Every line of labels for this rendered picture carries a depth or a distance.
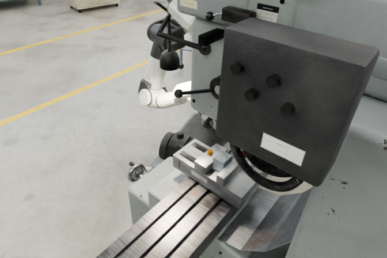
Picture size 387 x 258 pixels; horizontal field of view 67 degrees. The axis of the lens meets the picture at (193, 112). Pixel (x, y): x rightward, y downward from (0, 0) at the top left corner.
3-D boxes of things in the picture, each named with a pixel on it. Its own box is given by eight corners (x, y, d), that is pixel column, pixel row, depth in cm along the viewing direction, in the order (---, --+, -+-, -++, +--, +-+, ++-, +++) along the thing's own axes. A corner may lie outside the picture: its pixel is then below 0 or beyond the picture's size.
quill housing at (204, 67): (185, 110, 99) (187, 14, 81) (220, 87, 113) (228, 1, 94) (233, 133, 89) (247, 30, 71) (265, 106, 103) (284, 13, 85)
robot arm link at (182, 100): (190, 93, 115) (167, 98, 124) (204, 102, 121) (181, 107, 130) (193, 79, 117) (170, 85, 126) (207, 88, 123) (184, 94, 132)
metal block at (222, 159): (212, 167, 119) (213, 156, 116) (220, 160, 123) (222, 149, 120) (222, 174, 116) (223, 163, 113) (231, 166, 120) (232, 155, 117)
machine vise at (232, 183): (172, 166, 130) (172, 147, 124) (194, 149, 140) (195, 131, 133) (239, 210, 112) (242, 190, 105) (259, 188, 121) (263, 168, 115)
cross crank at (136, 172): (124, 181, 168) (121, 167, 162) (139, 170, 176) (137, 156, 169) (143, 196, 160) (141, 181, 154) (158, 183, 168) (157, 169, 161)
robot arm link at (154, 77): (131, 97, 140) (142, 53, 131) (152, 94, 150) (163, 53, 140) (146, 109, 134) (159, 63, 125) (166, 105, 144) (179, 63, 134)
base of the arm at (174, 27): (154, 48, 140) (142, 29, 131) (175, 30, 141) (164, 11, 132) (170, 60, 130) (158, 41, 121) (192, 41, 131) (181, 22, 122)
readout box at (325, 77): (209, 139, 55) (219, 27, 43) (235, 118, 61) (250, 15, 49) (315, 194, 45) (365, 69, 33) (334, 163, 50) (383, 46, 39)
